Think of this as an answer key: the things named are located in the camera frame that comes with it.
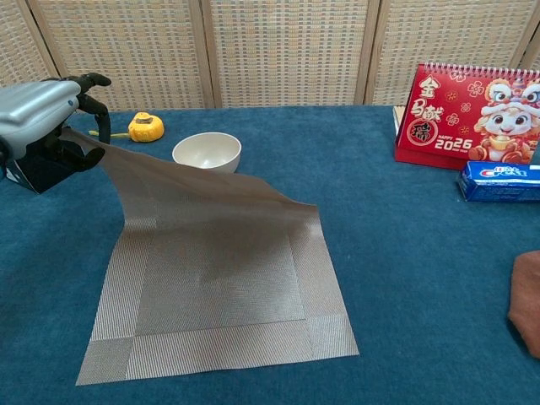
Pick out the cream bowl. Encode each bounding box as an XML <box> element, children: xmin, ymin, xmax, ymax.
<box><xmin>171</xmin><ymin>132</ymin><xmax>242</xmax><ymax>175</ymax></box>

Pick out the black product box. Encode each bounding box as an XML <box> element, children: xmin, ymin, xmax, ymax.
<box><xmin>0</xmin><ymin>143</ymin><xmax>88</xmax><ymax>195</ymax></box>

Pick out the gray woven placemat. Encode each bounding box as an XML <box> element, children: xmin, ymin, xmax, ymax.
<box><xmin>58</xmin><ymin>128</ymin><xmax>360</xmax><ymax>386</ymax></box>

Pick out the brown leather piece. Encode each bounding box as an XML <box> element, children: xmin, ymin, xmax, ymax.
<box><xmin>507</xmin><ymin>249</ymin><xmax>540</xmax><ymax>359</ymax></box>

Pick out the woven bamboo folding screen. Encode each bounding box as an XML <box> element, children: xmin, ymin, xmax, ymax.
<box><xmin>0</xmin><ymin>0</ymin><xmax>540</xmax><ymax>114</ymax></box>

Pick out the yellow tape measure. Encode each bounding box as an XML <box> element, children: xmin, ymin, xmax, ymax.
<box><xmin>88</xmin><ymin>111</ymin><xmax>165</xmax><ymax>143</ymax></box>

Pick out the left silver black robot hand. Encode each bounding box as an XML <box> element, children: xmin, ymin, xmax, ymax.
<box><xmin>0</xmin><ymin>72</ymin><xmax>113</xmax><ymax>172</ymax></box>

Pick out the red desk calendar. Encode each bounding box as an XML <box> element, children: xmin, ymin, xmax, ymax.
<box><xmin>394</xmin><ymin>62</ymin><xmax>540</xmax><ymax>170</ymax></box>

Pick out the blue toothpaste box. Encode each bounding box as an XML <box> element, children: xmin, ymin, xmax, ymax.
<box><xmin>456</xmin><ymin>159</ymin><xmax>540</xmax><ymax>203</ymax></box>

